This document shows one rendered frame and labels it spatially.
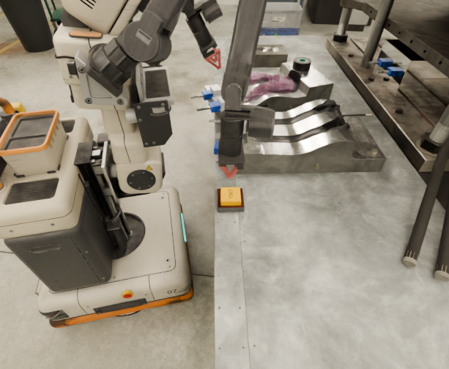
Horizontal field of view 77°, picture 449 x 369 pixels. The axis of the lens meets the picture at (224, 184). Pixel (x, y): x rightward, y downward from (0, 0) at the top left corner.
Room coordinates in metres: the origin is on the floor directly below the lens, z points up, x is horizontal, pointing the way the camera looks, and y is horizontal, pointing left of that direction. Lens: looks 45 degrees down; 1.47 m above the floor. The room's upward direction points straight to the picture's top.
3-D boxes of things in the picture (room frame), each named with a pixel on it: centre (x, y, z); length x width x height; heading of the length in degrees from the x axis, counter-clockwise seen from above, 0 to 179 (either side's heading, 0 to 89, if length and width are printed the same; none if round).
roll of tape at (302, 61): (1.31, -0.36, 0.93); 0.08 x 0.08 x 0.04
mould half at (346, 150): (0.84, -0.28, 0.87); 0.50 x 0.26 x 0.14; 91
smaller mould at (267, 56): (1.65, -0.24, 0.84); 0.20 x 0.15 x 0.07; 91
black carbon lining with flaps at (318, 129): (0.85, -0.27, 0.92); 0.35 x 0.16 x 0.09; 91
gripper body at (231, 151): (0.58, -0.02, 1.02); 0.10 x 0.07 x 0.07; 1
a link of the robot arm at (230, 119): (0.58, -0.03, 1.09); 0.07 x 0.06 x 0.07; 83
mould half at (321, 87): (1.20, -0.19, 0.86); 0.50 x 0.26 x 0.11; 109
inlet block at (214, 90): (1.16, 0.08, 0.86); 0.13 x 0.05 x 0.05; 109
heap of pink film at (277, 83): (1.19, -0.19, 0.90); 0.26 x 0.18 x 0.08; 109
